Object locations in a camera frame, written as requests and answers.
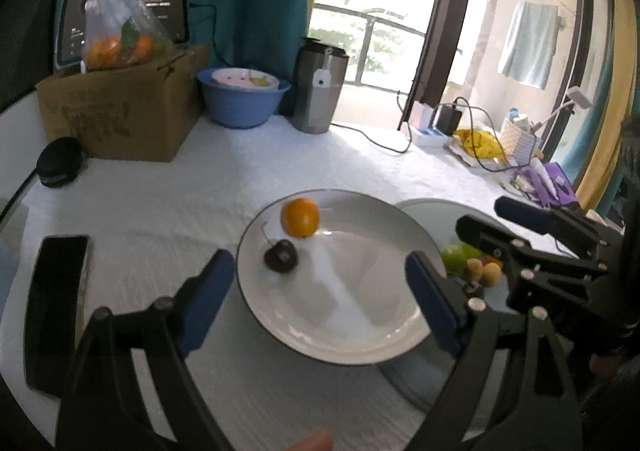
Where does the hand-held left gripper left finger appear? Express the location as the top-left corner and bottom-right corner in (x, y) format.
(55, 248), (236, 451)

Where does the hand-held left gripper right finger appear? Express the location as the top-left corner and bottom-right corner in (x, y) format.
(405, 251), (586, 451)

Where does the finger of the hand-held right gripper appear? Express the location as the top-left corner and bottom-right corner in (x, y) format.
(455, 214), (607, 308)
(494, 196), (626, 258)

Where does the grey round plate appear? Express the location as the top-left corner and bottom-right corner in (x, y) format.
(375, 198), (566, 414)

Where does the white plate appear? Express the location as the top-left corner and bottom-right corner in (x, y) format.
(236, 189), (447, 366)

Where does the dark cherry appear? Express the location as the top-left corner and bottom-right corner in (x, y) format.
(262, 222), (300, 274)

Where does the person's left hand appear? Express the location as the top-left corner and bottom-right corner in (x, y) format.
(282, 430), (334, 451)

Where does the white tube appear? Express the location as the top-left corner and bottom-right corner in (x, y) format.
(531, 158), (557, 198)

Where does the purple cloth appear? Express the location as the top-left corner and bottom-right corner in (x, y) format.
(510, 161), (582, 210)

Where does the white woven basket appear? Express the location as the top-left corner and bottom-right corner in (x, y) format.
(500, 116), (544, 166)

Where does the yellow plastic bag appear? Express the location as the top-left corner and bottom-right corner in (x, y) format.
(452, 128), (508, 162)

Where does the white power strip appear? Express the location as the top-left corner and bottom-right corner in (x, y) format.
(407, 106), (463, 148)

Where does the black charger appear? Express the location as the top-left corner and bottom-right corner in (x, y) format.
(435, 103), (464, 136)

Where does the white desk lamp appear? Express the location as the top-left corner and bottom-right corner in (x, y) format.
(532, 87), (594, 134)

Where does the white charger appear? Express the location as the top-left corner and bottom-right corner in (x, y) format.
(414, 106), (437, 132)

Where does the black phone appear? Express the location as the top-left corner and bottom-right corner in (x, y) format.
(22, 234), (93, 397)

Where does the light blue towel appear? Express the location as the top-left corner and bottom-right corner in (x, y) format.
(497, 1), (560, 90)

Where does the blue bowl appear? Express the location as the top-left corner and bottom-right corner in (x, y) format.
(196, 67), (292, 129)

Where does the cardboard box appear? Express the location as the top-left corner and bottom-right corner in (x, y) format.
(35, 43), (213, 163)

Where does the pink plate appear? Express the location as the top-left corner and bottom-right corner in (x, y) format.
(211, 68), (281, 90)

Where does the steel thermos jug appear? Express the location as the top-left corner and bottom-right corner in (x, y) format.
(291, 37), (350, 135)

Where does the balcony railing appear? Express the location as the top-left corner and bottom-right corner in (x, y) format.
(310, 3), (427, 88)

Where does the tangerine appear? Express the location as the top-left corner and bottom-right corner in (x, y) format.
(132, 34), (156, 62)
(86, 38), (122, 69)

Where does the clear plastic bag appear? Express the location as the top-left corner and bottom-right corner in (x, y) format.
(81, 0), (176, 72)

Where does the black charger cable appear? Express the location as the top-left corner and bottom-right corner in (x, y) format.
(451, 97), (522, 175)

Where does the black power cable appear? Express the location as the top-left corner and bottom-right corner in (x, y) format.
(330, 90), (417, 154)

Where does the dark door frame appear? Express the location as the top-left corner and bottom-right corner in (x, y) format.
(399, 0), (481, 132)

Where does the black tablet cable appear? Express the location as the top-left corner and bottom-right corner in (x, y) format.
(189, 3), (219, 48)

